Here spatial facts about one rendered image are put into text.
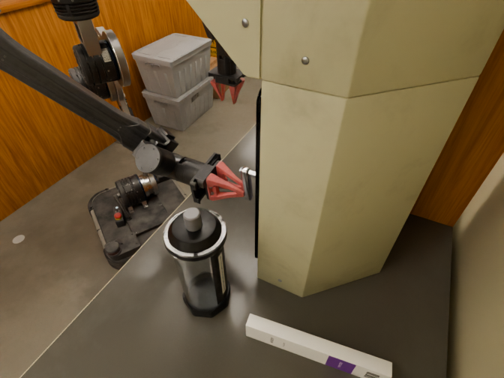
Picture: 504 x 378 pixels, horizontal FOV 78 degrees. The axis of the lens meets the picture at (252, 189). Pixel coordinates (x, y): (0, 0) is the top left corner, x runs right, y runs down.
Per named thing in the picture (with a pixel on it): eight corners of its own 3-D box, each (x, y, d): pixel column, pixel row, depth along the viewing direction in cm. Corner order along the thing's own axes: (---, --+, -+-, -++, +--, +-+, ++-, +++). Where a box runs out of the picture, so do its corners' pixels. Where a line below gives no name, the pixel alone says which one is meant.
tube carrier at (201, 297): (241, 296, 67) (239, 234, 53) (199, 328, 62) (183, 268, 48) (214, 263, 74) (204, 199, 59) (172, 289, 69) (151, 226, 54)
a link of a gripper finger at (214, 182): (253, 166, 64) (214, 154, 67) (238, 190, 60) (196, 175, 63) (254, 189, 69) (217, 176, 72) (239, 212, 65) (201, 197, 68)
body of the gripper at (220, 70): (236, 85, 93) (235, 59, 88) (208, 78, 96) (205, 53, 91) (247, 76, 97) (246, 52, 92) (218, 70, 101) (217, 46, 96)
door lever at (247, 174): (265, 209, 64) (270, 199, 65) (262, 178, 56) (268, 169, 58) (241, 201, 65) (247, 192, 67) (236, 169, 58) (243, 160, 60)
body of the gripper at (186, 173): (222, 153, 68) (193, 144, 70) (196, 185, 61) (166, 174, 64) (225, 174, 72) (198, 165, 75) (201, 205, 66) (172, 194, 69)
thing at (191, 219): (233, 241, 54) (231, 215, 50) (187, 271, 50) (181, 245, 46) (203, 211, 60) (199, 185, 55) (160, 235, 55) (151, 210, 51)
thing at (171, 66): (216, 74, 300) (213, 38, 278) (178, 101, 261) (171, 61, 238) (180, 67, 314) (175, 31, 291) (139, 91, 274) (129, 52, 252)
